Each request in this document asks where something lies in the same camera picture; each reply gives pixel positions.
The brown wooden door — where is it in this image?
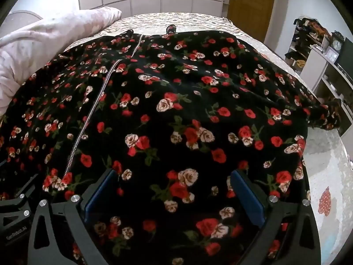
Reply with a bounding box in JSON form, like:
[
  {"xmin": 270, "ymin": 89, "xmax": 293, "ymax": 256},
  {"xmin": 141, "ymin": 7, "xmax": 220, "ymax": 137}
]
[{"xmin": 227, "ymin": 0, "xmax": 278, "ymax": 42}]

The black floral dress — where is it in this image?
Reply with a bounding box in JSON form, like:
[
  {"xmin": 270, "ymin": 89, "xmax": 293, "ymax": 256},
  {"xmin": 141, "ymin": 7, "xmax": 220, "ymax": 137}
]
[{"xmin": 0, "ymin": 29, "xmax": 342, "ymax": 265}]

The white shelf unit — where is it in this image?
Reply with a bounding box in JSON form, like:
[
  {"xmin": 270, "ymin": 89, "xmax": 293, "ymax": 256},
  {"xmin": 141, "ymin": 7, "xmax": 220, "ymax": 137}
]
[{"xmin": 284, "ymin": 18, "xmax": 353, "ymax": 138}]

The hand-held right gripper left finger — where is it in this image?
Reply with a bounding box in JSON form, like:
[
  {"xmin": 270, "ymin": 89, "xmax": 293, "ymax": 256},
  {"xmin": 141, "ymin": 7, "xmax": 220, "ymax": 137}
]
[{"xmin": 28, "ymin": 168, "xmax": 120, "ymax": 265}]

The round grey headboard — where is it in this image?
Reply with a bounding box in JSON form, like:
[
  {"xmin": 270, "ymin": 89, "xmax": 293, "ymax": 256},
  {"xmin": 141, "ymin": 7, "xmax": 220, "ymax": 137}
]
[{"xmin": 0, "ymin": 10, "xmax": 44, "ymax": 31}]

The black television screen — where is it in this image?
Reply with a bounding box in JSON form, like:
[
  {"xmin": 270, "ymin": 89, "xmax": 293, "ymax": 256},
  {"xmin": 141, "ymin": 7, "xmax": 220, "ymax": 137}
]
[{"xmin": 337, "ymin": 37, "xmax": 353, "ymax": 78}]

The pile of dark clothes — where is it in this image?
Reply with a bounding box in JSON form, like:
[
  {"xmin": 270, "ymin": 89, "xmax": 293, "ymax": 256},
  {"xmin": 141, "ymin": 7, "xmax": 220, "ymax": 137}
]
[{"xmin": 292, "ymin": 17, "xmax": 331, "ymax": 47}]

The pink quilt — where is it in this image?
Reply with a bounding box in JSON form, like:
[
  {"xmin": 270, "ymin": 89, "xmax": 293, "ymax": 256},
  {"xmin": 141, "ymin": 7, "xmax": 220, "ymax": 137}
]
[{"xmin": 0, "ymin": 6, "xmax": 122, "ymax": 116}]

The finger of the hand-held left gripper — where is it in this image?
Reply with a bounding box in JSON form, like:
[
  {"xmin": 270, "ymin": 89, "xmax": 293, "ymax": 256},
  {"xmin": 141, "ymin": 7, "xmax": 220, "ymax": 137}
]
[{"xmin": 0, "ymin": 159, "xmax": 39, "ymax": 201}]

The dark table clock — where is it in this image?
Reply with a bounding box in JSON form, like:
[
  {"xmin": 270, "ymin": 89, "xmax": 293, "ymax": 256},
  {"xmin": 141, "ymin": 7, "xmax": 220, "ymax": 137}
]
[{"xmin": 331, "ymin": 32, "xmax": 345, "ymax": 53}]

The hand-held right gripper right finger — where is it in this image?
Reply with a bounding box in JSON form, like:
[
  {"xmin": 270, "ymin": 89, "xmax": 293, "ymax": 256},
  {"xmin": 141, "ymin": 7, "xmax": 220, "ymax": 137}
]
[{"xmin": 230, "ymin": 169, "xmax": 322, "ymax": 265}]

